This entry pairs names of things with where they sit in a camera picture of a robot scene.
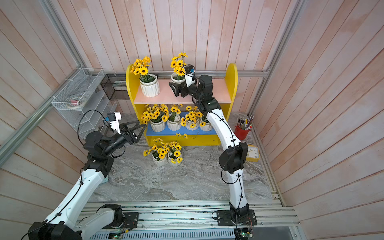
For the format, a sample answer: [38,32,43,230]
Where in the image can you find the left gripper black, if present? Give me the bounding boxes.
[103,119,147,156]

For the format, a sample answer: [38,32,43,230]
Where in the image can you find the sunflower pot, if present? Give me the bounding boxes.
[167,141,183,167]
[199,116,213,132]
[141,104,169,133]
[143,138,170,167]
[171,53,188,84]
[130,57,160,98]
[167,105,181,131]
[181,106,202,131]

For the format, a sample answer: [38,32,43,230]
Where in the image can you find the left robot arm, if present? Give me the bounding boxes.
[26,121,146,240]

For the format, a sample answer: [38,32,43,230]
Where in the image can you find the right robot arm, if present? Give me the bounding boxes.
[169,75,253,226]

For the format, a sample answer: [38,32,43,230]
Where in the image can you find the yellow shelf unit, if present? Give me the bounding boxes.
[126,63,238,146]

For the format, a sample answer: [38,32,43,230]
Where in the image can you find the tape roll in rack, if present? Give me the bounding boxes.
[65,96,87,110]

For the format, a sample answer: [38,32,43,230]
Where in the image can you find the red pencil cup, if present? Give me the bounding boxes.
[235,115,254,141]

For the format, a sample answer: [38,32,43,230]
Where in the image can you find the yellow alarm clock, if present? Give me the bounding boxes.
[246,145,261,162]

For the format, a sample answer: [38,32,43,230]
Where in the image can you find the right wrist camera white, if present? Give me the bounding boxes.
[183,65,196,87]

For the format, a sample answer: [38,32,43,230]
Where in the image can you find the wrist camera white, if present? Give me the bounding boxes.
[183,65,196,87]
[104,112,122,135]

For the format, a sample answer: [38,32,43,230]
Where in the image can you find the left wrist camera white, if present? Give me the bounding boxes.
[104,112,122,135]

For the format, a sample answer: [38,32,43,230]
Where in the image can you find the black wire basket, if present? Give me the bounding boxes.
[101,74,130,101]

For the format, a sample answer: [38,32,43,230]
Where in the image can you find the white wire mesh rack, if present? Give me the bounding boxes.
[52,68,117,139]

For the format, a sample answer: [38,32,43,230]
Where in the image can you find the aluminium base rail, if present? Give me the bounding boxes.
[51,200,301,240]

